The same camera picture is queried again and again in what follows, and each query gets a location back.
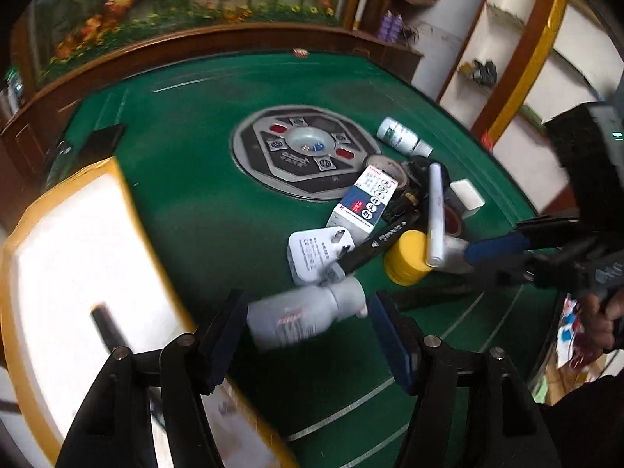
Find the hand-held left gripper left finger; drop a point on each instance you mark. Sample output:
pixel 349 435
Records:
pixel 226 336

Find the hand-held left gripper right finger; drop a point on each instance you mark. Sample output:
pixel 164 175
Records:
pixel 390 341

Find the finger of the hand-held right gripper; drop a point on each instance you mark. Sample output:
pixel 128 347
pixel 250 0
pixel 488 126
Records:
pixel 502 273
pixel 492 247

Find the white marker pen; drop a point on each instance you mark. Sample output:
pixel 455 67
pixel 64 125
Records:
pixel 435 214

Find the white plastic bottle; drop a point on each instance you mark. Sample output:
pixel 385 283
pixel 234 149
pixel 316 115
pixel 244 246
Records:
pixel 292 314

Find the yellow-taped cardboard box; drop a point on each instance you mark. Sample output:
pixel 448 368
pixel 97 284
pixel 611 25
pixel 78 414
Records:
pixel 63 263

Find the person's right hand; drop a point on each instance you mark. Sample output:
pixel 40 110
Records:
pixel 597 321

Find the black tape roll red core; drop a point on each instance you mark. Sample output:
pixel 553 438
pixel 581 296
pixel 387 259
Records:
pixel 453 222

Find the white rectangular tile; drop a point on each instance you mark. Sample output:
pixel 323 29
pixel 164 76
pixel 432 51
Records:
pixel 467 195

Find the colourful printed packet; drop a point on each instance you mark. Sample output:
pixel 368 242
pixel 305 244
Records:
pixel 568 331

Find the black pen with gold band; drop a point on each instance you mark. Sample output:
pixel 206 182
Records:
pixel 370 248

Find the white power adapter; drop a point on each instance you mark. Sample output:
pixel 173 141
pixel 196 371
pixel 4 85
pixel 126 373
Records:
pixel 312 253

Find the black marker pen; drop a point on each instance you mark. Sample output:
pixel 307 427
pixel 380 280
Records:
pixel 105 324

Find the black tape roll beige core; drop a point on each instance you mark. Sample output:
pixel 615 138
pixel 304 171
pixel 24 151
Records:
pixel 390 162

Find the blue white medicine box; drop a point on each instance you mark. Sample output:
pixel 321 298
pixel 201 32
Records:
pixel 365 202

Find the white bottle green label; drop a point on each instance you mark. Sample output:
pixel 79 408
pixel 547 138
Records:
pixel 399 135

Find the dark object on shelf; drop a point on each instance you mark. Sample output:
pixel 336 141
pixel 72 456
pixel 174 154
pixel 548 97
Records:
pixel 480 72

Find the grey black table control panel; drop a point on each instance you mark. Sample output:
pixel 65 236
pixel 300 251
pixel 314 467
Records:
pixel 273 165

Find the person's dark clothing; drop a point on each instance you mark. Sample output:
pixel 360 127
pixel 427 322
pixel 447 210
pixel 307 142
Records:
pixel 599 424

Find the black table edge tray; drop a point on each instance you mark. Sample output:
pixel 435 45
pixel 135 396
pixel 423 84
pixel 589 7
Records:
pixel 105 139

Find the purple spray bottle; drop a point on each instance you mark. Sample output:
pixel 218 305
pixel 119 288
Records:
pixel 387 27
pixel 397 28

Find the red white chip stack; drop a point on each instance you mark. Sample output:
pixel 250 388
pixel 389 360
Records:
pixel 301 52

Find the wooden partition counter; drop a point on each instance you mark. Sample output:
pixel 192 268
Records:
pixel 195 41

